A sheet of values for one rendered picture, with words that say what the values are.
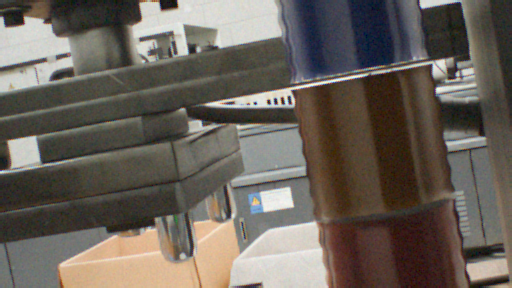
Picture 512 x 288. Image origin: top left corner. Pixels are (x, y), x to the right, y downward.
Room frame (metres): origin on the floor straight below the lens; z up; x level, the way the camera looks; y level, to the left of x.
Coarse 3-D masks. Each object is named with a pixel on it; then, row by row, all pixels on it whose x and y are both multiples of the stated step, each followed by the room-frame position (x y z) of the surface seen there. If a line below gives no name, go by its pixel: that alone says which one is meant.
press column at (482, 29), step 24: (480, 0) 0.43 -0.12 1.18; (504, 0) 0.40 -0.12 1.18; (480, 24) 0.45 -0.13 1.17; (504, 24) 0.40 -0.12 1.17; (480, 48) 0.47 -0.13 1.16; (504, 48) 0.40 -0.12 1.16; (480, 72) 0.49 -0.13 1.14; (504, 72) 0.40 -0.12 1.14; (480, 96) 0.51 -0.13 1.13; (504, 96) 0.40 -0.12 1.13; (504, 120) 0.42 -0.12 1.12; (504, 144) 0.43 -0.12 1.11; (504, 168) 0.45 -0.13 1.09; (504, 192) 0.47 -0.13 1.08; (504, 216) 0.49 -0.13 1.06; (504, 240) 0.51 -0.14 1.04
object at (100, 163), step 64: (128, 64) 0.48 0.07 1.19; (192, 64) 0.44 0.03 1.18; (256, 64) 0.44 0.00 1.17; (0, 128) 0.46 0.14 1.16; (64, 128) 0.46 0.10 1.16; (128, 128) 0.44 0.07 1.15; (0, 192) 0.43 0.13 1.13; (64, 192) 0.42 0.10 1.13; (128, 192) 0.42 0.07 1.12; (192, 192) 0.43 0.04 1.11; (192, 256) 0.44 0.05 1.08
